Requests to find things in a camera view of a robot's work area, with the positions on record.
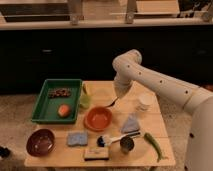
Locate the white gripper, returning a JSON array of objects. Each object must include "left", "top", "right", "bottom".
[{"left": 114, "top": 77, "right": 132, "bottom": 99}]

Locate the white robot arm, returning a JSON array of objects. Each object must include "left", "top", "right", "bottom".
[{"left": 112, "top": 49, "right": 213, "bottom": 171}]

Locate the orange bowl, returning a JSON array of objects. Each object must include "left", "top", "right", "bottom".
[{"left": 84, "top": 106, "right": 112, "bottom": 132}]

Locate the purple bowl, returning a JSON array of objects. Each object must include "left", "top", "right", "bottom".
[{"left": 26, "top": 129, "right": 55, "bottom": 157}]

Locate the white cup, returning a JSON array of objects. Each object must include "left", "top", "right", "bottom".
[{"left": 138, "top": 93, "right": 154, "bottom": 111}]

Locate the green cup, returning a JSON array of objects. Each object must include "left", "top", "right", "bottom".
[{"left": 80, "top": 94, "right": 91, "bottom": 109}]

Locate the grey folded cloth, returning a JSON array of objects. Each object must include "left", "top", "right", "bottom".
[{"left": 121, "top": 114, "right": 140, "bottom": 133}]

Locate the wooden table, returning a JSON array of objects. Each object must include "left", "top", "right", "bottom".
[{"left": 25, "top": 83, "right": 175, "bottom": 168}]

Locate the metal measuring cup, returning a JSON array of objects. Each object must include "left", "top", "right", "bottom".
[{"left": 120, "top": 136, "right": 134, "bottom": 154}]

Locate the orange fruit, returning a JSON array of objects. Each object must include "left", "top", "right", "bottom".
[{"left": 58, "top": 104, "right": 71, "bottom": 118}]

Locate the green plastic tray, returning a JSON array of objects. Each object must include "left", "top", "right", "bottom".
[{"left": 31, "top": 79, "right": 82, "bottom": 124}]

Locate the green chili pepper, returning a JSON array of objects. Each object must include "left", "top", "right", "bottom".
[{"left": 144, "top": 132, "right": 165, "bottom": 161}]

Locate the brown granola bar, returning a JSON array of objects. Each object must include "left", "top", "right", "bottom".
[{"left": 48, "top": 88, "right": 71, "bottom": 98}]

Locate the wooden eraser block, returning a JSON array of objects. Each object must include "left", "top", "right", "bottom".
[{"left": 84, "top": 148, "right": 109, "bottom": 161}]

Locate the blue sponge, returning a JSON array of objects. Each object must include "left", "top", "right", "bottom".
[{"left": 67, "top": 132, "right": 88, "bottom": 147}]

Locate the black object on floor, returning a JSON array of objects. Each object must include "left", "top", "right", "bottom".
[{"left": 0, "top": 146, "right": 11, "bottom": 158}]

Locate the dish brush white handle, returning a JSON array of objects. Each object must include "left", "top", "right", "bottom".
[{"left": 96, "top": 131, "right": 140, "bottom": 147}]

